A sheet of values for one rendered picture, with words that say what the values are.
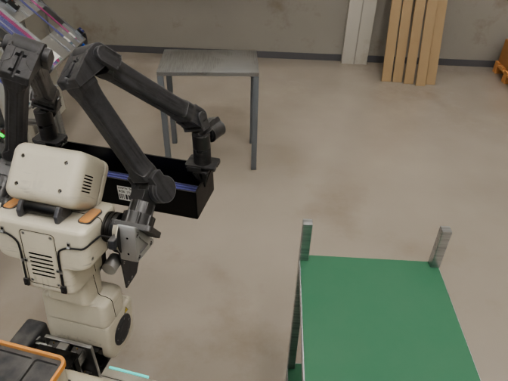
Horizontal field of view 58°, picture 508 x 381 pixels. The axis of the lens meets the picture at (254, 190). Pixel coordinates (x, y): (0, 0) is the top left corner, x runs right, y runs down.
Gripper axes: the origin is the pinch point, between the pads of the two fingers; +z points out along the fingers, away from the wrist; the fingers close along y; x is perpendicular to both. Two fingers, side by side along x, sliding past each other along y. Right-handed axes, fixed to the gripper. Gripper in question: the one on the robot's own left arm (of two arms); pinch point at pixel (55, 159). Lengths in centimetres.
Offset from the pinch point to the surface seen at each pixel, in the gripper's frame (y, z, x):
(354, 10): -82, 51, -432
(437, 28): -171, 56, -414
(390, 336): -122, 14, 34
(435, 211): -169, 110, -160
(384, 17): -116, 60, -448
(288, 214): -69, 111, -128
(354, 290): -111, 14, 20
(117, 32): 193, 91, -386
